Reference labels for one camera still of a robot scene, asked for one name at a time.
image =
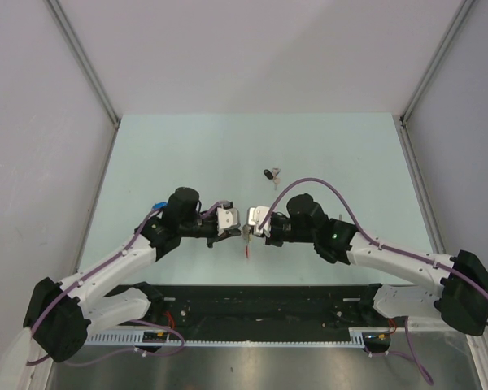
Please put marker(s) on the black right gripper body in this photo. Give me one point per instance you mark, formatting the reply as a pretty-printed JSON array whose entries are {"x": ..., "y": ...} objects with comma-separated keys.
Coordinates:
[{"x": 281, "y": 231}]

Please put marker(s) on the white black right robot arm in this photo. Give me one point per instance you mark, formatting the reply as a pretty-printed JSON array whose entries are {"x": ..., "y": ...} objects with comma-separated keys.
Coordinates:
[{"x": 453, "y": 289}]

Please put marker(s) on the blue tagged key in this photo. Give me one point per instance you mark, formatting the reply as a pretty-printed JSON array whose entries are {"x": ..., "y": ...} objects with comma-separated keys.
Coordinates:
[{"x": 159, "y": 205}]

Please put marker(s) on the red handled metal key organiser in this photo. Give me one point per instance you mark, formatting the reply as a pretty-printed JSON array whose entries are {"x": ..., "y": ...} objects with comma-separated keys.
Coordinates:
[{"x": 246, "y": 235}]

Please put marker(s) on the slotted cable duct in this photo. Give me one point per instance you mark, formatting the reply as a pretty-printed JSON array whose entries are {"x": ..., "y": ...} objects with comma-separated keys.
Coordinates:
[{"x": 145, "y": 337}]

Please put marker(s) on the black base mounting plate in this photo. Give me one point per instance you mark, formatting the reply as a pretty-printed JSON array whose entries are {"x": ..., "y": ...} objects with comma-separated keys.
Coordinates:
[{"x": 299, "y": 312}]

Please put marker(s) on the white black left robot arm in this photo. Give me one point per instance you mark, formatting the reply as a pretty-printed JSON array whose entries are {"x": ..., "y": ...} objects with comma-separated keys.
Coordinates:
[{"x": 62, "y": 315}]

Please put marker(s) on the left aluminium frame post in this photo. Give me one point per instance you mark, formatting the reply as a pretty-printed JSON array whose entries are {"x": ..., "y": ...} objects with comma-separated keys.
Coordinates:
[{"x": 77, "y": 50}]

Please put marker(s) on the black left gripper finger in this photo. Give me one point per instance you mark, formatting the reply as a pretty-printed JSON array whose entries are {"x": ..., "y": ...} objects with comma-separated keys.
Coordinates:
[
  {"x": 232, "y": 232},
  {"x": 213, "y": 240}
]

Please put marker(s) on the aluminium frame post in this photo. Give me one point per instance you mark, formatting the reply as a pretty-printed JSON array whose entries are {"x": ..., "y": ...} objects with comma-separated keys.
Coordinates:
[
  {"x": 77, "y": 50},
  {"x": 452, "y": 32}
]

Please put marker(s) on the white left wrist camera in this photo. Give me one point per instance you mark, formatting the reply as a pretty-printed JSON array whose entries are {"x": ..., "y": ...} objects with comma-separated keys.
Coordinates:
[{"x": 227, "y": 216}]

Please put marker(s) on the right aluminium frame post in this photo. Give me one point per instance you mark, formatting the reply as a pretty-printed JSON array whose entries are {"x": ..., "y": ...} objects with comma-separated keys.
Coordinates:
[{"x": 452, "y": 32}]

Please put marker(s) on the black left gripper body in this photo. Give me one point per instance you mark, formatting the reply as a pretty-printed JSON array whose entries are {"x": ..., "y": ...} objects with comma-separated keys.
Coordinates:
[{"x": 203, "y": 227}]

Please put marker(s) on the black and blue tagged keys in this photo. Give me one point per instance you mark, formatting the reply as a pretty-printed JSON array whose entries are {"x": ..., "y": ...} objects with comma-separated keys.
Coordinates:
[{"x": 273, "y": 176}]

